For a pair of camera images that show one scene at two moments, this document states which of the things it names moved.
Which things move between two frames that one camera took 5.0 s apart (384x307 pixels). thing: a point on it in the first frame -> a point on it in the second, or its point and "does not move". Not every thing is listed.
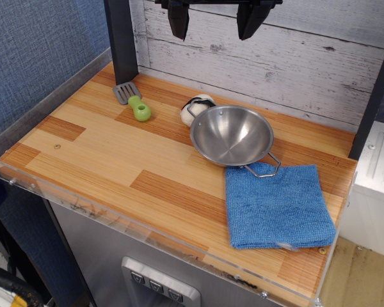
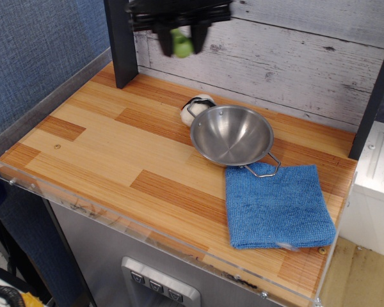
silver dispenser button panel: [144, 286] does not move
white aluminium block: [369, 222] does not move
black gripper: [250, 14] -> [146, 14]
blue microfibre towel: [278, 205] does not move
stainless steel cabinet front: [100, 247] does not move
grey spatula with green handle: [128, 93] -> [183, 46]
